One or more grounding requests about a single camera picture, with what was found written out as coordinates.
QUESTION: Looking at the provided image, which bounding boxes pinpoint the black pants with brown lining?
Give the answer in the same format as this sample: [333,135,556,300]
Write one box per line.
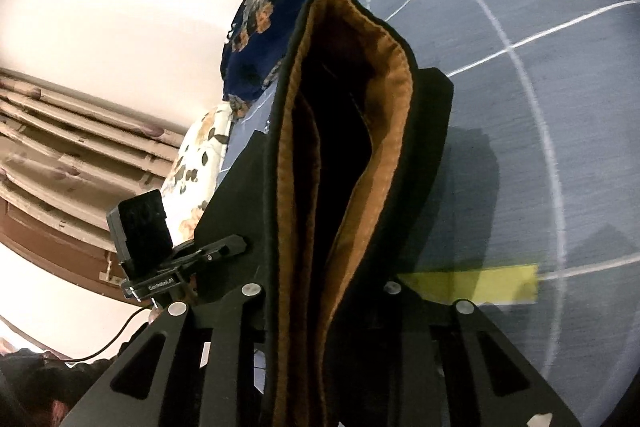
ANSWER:
[192,0,455,427]

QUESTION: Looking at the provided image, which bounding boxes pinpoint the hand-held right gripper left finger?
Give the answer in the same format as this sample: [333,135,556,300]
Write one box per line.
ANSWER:
[70,283,267,427]

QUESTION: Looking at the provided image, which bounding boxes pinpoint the brown wooden frame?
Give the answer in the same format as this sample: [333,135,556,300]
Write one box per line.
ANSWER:
[0,199,123,290]

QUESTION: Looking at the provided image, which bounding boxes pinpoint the black cable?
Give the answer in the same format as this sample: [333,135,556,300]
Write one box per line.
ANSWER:
[74,306,157,364]

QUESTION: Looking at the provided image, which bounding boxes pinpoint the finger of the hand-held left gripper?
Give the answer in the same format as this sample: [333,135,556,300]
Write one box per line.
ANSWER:
[172,234,249,264]

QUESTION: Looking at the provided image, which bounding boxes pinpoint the person's dark clothing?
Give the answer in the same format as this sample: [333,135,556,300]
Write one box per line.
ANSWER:
[0,342,121,427]

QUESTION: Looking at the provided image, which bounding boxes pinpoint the yellow paper strip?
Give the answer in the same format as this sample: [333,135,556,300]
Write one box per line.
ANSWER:
[400,263,540,307]

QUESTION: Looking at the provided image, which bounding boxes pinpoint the white floral pillow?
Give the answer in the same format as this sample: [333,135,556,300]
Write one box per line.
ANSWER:
[162,102,236,243]

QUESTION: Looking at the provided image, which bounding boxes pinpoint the beige patterned curtain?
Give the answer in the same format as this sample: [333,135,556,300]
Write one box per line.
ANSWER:
[0,67,186,253]

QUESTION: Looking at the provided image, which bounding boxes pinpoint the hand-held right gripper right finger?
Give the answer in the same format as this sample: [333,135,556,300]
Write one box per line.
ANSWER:
[381,281,583,427]

